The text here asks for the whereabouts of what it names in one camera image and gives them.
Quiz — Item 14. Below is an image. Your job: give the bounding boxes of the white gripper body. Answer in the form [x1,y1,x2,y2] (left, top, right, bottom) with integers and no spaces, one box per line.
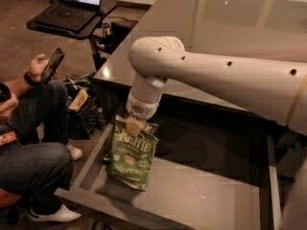
[126,92,158,120]

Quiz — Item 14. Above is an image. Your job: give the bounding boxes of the black laptop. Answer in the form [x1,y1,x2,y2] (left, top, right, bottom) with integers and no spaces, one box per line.
[35,0,102,33]

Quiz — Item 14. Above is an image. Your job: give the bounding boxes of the person's phone hand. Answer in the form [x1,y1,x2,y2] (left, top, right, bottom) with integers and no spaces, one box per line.
[28,54,49,83]

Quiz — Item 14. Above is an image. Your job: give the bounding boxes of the white sneaker near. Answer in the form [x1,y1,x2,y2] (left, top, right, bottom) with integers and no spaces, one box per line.
[28,204,82,222]

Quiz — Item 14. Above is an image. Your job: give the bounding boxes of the lower cabinet drawers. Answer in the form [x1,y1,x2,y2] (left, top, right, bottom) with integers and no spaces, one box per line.
[277,141,307,230]

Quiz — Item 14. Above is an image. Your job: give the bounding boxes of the black crate of snacks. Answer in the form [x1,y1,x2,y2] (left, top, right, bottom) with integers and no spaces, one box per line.
[64,75,106,139]

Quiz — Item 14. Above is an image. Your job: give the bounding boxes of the white sneaker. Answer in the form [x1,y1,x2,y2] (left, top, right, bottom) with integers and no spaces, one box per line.
[28,204,82,222]
[66,144,83,161]

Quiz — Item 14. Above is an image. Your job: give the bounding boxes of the white sneaker far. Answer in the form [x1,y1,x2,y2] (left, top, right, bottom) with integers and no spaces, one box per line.
[66,144,83,161]

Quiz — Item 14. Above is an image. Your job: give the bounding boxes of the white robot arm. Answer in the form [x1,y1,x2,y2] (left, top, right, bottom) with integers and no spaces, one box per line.
[127,36,307,135]

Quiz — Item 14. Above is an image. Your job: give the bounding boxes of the black wrist watch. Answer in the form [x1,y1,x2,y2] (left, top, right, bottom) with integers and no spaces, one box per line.
[24,72,41,86]

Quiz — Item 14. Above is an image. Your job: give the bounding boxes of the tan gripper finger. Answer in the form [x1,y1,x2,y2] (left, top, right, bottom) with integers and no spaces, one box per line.
[126,116,145,137]

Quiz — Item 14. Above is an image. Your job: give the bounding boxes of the open grey top drawer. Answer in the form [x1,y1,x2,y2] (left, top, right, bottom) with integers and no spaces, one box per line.
[57,99,281,230]

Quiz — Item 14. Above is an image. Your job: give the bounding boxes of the black smartphone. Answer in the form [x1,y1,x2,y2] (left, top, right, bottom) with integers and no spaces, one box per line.
[41,47,64,84]

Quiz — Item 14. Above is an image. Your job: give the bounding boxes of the black laptop stand table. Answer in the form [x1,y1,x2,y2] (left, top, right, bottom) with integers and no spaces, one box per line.
[26,0,117,70]

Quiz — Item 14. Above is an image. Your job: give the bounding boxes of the green jalapeno chip bag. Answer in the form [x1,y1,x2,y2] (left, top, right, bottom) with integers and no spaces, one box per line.
[104,115,159,191]

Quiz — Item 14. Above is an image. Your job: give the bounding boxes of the person in jeans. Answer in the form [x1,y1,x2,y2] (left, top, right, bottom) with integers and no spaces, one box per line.
[0,74,75,216]

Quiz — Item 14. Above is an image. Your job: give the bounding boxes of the person's near hand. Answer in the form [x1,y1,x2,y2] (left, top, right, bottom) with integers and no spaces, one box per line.
[0,93,18,123]

